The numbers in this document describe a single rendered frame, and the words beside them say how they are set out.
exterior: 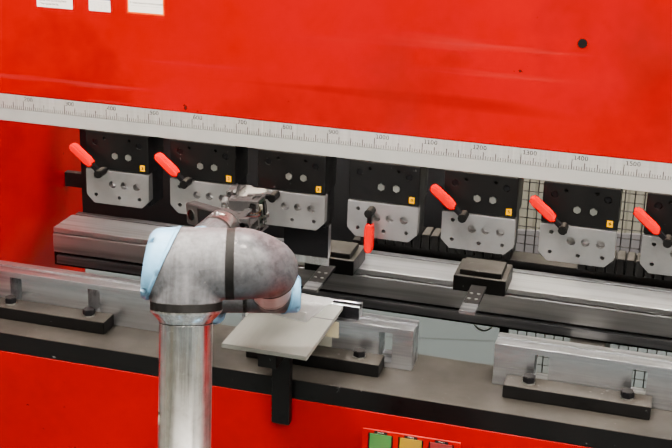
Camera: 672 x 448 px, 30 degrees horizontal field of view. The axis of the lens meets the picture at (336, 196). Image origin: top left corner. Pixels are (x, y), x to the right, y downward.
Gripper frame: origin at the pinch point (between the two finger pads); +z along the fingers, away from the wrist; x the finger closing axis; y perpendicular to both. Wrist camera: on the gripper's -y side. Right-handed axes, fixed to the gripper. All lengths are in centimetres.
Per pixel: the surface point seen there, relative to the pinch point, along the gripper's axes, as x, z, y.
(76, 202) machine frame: -25, 63, -76
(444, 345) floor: -124, 201, -3
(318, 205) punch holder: -2.3, 2.5, 14.5
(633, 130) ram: 15, 3, 79
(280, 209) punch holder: -3.5, 2.5, 6.0
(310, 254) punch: -14.7, 6.0, 10.8
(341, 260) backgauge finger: -23.2, 25.5, 11.7
